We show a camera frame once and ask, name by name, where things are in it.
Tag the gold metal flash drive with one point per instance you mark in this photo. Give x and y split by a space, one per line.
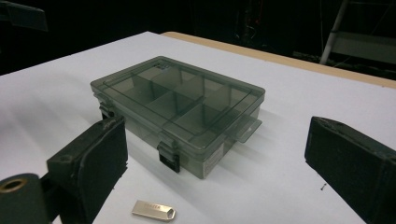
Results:
154 210

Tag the white table sheet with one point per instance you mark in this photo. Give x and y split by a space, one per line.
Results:
280 93

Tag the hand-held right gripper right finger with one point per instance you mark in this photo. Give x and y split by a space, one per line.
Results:
355 168

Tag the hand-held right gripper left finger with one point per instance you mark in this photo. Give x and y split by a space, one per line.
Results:
99 161

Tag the grey transparent compartment box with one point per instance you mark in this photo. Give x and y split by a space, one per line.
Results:
174 93

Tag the white metal frame desk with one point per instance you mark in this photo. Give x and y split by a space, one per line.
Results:
358 45

